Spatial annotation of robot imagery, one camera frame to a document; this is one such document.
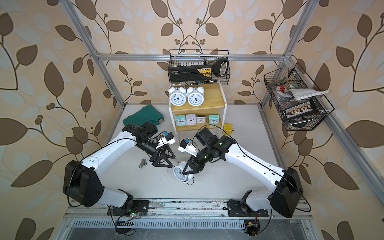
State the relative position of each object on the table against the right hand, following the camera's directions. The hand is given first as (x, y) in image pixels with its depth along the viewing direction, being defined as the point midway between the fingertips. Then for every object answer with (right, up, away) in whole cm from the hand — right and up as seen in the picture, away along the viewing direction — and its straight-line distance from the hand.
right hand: (186, 168), depth 69 cm
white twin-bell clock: (-4, -3, +1) cm, 5 cm away
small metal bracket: (-27, -3, +20) cm, 34 cm away
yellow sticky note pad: (+26, +17, +30) cm, 43 cm away
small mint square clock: (+15, +23, +18) cm, 33 cm away
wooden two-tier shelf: (+13, +27, +21) cm, 36 cm away
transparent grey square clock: (+7, +23, +18) cm, 30 cm away
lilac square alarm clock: (+1, +23, +17) cm, 29 cm away
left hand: (-7, +2, +1) cm, 7 cm away
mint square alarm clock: (-4, +22, +17) cm, 28 cm away
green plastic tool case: (-33, +27, +44) cm, 61 cm away
